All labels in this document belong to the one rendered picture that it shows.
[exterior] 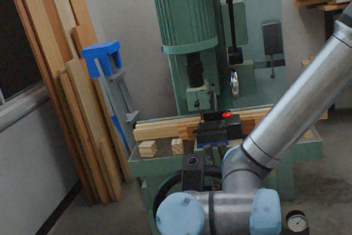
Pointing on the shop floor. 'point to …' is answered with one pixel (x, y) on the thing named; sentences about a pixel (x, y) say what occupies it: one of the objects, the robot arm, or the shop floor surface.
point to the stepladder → (120, 118)
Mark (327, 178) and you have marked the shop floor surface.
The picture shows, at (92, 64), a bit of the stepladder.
